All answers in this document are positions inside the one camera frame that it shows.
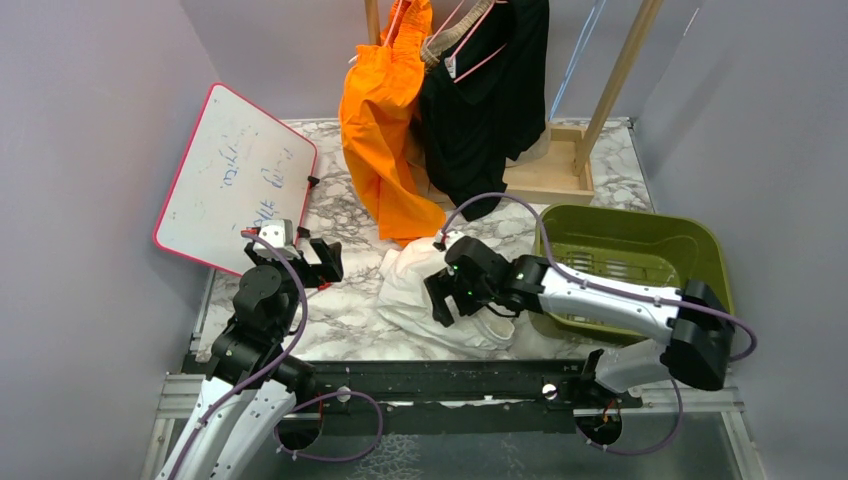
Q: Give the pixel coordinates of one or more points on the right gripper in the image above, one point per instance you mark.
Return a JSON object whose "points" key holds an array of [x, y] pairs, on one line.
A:
{"points": [[440, 285]]}

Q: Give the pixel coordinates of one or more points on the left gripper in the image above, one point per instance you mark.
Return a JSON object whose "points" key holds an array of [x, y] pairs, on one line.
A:
{"points": [[330, 267]]}

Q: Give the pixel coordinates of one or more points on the white shorts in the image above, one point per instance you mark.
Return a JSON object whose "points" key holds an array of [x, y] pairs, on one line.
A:
{"points": [[404, 302]]}

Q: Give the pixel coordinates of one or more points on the olive green plastic basket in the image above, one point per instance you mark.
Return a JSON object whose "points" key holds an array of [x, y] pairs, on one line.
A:
{"points": [[642, 248]]}

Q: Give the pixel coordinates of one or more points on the blue wire hanger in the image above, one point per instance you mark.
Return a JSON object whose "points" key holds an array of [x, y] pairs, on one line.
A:
{"points": [[581, 44]]}

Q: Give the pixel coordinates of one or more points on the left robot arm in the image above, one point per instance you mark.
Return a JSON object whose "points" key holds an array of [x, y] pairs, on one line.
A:
{"points": [[252, 379]]}

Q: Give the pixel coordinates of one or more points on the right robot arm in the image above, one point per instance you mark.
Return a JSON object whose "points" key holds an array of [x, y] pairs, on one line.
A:
{"points": [[687, 333]]}

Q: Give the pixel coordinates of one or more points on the orange shorts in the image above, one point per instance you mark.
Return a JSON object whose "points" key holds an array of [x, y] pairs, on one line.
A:
{"points": [[377, 107]]}

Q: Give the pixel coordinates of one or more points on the black shorts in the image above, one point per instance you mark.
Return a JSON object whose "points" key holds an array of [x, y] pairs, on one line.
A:
{"points": [[486, 105]]}

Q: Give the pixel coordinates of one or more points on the pink framed whiteboard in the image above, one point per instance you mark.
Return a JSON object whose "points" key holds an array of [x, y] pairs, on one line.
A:
{"points": [[240, 168]]}

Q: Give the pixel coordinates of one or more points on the wooden clothes rack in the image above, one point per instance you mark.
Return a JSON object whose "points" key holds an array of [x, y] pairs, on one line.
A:
{"points": [[563, 174]]}

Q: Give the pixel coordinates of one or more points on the beige garment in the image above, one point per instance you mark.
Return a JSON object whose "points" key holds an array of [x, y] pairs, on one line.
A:
{"points": [[445, 37]]}

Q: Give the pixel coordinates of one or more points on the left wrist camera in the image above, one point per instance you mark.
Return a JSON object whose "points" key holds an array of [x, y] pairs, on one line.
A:
{"points": [[279, 233]]}

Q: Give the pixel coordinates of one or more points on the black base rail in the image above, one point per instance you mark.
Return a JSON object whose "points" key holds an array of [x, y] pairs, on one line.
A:
{"points": [[473, 397]]}

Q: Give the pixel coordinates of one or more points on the pink wire hanger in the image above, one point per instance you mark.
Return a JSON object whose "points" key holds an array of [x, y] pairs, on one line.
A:
{"points": [[413, 45]]}

